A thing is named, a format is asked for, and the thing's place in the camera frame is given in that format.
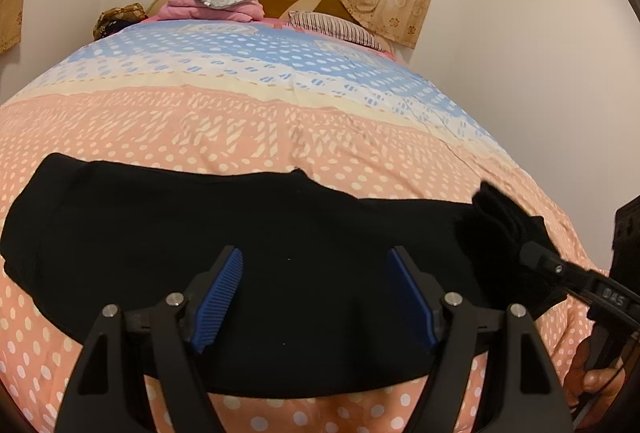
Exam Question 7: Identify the black pants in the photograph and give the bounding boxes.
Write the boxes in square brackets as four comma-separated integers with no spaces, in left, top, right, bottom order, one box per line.
[1,154,563,398]

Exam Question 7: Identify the person right hand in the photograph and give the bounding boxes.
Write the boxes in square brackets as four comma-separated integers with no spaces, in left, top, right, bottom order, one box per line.
[563,338,625,429]

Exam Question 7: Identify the polka dot bed quilt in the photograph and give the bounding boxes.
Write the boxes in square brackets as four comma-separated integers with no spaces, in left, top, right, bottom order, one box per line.
[1,22,594,432]

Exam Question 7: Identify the striped pillow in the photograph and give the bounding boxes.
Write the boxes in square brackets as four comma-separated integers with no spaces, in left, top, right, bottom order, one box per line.
[288,11,390,52]

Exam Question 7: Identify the pink folded blanket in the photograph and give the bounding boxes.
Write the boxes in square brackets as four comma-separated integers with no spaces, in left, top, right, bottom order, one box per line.
[144,0,296,28]

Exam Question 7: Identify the beige side curtain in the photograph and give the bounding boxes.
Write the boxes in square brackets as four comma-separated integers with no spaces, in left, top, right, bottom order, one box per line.
[0,0,24,54]

